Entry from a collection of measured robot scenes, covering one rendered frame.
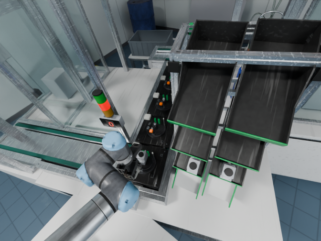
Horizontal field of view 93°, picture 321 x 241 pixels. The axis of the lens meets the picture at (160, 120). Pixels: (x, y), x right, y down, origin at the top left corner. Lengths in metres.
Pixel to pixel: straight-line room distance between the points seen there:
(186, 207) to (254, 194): 0.40
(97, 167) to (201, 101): 0.38
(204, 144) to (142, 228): 0.63
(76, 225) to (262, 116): 0.53
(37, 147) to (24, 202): 1.22
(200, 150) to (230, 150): 0.10
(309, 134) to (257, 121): 1.05
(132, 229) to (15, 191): 2.04
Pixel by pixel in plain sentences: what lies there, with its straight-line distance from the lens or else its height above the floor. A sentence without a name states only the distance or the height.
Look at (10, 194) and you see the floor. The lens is 2.82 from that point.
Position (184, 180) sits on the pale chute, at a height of 1.02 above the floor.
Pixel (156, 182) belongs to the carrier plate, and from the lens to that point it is 0.93.
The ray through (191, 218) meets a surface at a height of 0.86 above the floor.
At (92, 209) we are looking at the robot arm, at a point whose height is 1.42.
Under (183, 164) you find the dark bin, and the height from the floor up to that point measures 1.20.
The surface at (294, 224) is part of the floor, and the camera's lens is 2.14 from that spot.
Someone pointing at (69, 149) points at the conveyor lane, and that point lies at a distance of 1.33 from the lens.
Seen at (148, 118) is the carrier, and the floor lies 0.99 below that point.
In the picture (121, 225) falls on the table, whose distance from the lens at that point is 1.05.
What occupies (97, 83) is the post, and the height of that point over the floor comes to 1.45.
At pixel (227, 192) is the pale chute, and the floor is 1.02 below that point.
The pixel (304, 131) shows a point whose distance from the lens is 1.48.
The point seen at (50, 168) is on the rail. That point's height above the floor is 0.96.
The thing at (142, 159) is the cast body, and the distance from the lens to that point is 0.88.
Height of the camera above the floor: 1.85
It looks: 51 degrees down
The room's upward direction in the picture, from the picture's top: 10 degrees counter-clockwise
